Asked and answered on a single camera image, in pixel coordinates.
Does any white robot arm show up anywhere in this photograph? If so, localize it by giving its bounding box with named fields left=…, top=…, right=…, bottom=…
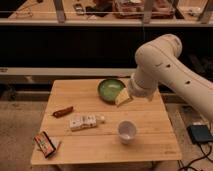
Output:
left=127, top=34, right=213, bottom=122

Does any green bowl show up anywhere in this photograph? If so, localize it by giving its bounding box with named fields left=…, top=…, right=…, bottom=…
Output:
left=97, top=78, right=125, bottom=103

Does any white paper cup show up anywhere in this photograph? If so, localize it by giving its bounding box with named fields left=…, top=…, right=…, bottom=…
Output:
left=118, top=121, right=137, bottom=145

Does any wooden table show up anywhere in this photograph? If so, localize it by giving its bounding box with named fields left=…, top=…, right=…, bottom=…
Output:
left=31, top=79, right=182, bottom=165

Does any brown sausage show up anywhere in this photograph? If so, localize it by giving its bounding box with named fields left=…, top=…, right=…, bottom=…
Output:
left=52, top=106, right=73, bottom=118

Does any black power adapter box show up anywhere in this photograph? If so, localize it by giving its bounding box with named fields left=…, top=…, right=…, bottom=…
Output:
left=187, top=125, right=213, bottom=144

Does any orange snack packet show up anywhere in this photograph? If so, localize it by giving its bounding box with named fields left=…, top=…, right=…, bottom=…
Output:
left=34, top=131, right=61, bottom=158

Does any metal shelf rail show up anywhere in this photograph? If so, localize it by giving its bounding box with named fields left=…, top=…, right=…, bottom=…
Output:
left=0, top=67, right=134, bottom=77

